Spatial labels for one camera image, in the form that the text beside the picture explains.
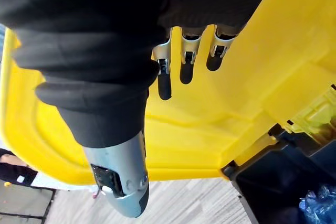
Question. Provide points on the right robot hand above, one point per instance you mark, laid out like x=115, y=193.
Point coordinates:
x=86, y=51

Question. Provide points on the yellow trash can lid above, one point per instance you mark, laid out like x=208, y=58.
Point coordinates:
x=210, y=119

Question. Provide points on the large dark trash can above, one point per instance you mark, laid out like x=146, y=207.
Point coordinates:
x=283, y=171

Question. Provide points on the blue plastic trash bag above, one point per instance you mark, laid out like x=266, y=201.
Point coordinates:
x=319, y=205

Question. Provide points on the person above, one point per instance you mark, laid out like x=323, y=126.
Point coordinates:
x=13, y=167

